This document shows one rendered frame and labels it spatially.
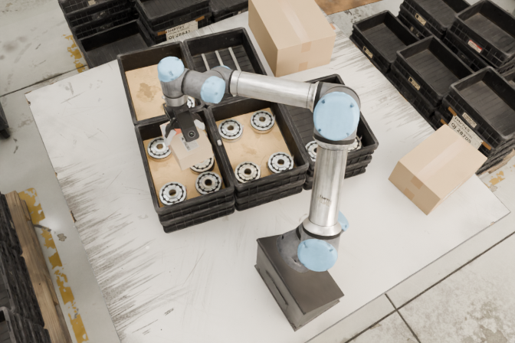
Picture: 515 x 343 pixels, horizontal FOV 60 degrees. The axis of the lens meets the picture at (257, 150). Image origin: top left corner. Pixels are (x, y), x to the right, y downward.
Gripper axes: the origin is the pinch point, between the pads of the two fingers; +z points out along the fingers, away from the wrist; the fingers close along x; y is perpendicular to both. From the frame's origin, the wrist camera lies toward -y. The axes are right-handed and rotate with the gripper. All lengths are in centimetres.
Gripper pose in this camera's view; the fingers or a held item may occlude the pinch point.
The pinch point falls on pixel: (185, 138)
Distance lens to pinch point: 158.4
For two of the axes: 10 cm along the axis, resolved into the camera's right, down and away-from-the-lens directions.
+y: -5.0, -7.4, 4.5
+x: -8.7, 4.1, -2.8
